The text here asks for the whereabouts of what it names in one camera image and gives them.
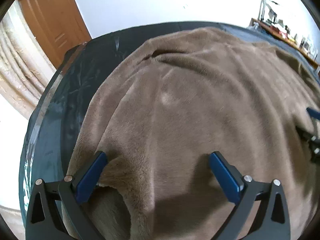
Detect beige curtain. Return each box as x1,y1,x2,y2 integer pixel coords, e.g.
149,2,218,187
1,0,56,119

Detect brown fleece blanket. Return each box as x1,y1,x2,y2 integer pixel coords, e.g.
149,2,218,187
68,28,319,239

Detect wooden door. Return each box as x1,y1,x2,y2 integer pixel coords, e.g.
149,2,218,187
18,0,91,68

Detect wooden desk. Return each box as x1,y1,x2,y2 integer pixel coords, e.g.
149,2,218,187
249,18,319,71

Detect dark bed cover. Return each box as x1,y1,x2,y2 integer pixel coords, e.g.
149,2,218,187
18,21,320,240

